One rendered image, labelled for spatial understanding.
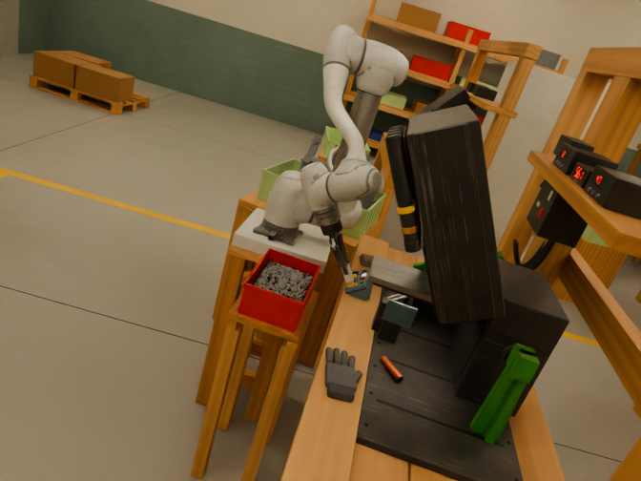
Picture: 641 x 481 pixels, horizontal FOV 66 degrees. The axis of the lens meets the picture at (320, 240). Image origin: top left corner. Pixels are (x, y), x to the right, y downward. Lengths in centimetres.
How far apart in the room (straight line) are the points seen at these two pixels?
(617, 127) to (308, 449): 132
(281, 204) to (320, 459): 111
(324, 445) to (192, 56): 818
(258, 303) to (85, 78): 563
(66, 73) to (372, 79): 561
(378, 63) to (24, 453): 198
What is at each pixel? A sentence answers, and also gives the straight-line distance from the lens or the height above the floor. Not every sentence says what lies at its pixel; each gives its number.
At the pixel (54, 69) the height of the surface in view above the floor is 31.
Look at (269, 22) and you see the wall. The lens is 868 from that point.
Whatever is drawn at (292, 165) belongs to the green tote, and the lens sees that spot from 306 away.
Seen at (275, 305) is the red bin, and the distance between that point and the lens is 167.
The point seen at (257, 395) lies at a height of 16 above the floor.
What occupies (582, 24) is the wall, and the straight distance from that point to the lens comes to 917.
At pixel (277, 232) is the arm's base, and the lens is 204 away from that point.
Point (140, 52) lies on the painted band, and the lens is 931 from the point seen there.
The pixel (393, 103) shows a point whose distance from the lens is 808.
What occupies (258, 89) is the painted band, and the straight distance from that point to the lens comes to 877.
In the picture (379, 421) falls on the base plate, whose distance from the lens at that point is 134.
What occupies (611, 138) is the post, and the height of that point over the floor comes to 167.
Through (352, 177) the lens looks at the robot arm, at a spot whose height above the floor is 135.
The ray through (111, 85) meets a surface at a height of 33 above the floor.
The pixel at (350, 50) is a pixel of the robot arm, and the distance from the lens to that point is 193.
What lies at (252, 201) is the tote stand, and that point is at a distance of 269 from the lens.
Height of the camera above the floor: 175
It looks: 23 degrees down
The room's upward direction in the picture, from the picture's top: 17 degrees clockwise
